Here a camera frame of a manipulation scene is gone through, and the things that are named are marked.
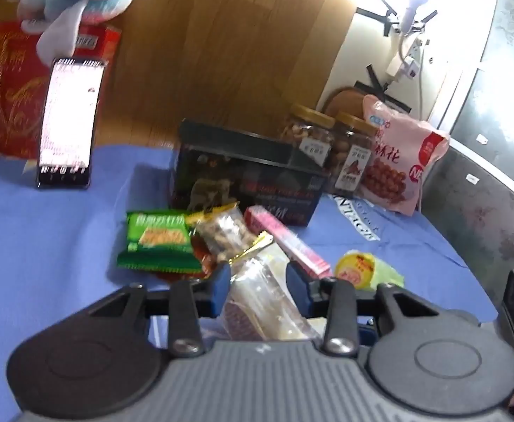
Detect black tape strip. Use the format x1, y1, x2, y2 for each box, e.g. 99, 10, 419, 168
354, 65, 412, 113
356, 7, 393, 36

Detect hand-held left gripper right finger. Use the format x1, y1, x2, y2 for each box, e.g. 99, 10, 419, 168
285, 261, 441, 358

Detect long pink box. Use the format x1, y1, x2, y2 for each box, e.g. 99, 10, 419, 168
243, 206, 332, 279

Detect wooden headboard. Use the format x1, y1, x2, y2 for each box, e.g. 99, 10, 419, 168
77, 0, 363, 150

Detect clear nut packet yellow edges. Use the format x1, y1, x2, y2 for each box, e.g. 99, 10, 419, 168
187, 202, 273, 264

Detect black printed box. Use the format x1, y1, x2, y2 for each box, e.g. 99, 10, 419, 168
171, 119, 330, 227

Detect green cracker packet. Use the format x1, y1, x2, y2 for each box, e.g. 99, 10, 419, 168
116, 210, 200, 271

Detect red snack packet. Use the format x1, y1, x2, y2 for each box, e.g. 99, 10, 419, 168
156, 235, 218, 280

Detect nut jar gold lid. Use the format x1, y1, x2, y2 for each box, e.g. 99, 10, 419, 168
327, 112, 378, 198
281, 103, 337, 172

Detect pink snack bag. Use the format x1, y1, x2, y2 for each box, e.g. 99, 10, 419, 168
356, 94, 451, 216

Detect white power adapter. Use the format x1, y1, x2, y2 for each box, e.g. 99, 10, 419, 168
386, 37, 431, 82

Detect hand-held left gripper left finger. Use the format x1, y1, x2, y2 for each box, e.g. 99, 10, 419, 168
87, 261, 232, 359

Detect clear pastry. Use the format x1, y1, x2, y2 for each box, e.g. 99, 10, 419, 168
222, 244, 328, 341

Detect round wooden board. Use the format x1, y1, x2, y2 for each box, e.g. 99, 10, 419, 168
323, 85, 372, 117

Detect white usb lamp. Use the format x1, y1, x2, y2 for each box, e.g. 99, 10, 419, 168
397, 0, 429, 36

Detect smartphone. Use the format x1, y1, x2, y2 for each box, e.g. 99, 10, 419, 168
35, 57, 108, 190

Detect yellow green snack packet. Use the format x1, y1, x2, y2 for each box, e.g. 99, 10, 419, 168
335, 250, 404, 290

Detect red gift box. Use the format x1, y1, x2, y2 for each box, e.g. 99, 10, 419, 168
0, 21, 122, 159

